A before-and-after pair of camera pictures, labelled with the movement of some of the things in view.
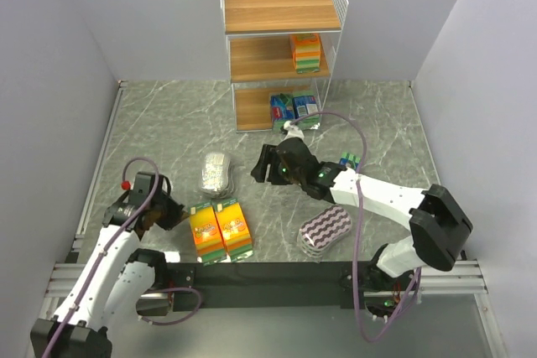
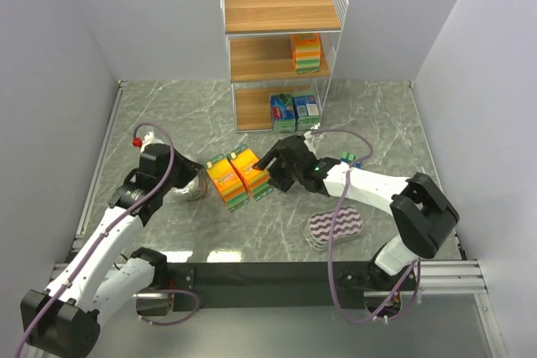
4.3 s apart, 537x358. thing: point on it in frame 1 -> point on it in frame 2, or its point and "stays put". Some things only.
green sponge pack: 349,159 stays put
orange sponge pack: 207,236 -> 227,183
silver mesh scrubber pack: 216,174 -> 198,189
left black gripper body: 169,215 -> 187,169
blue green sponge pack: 282,108 stays put
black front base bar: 279,284 stays put
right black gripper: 271,165 stays put
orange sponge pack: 234,229 -> 258,180
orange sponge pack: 306,52 stays put
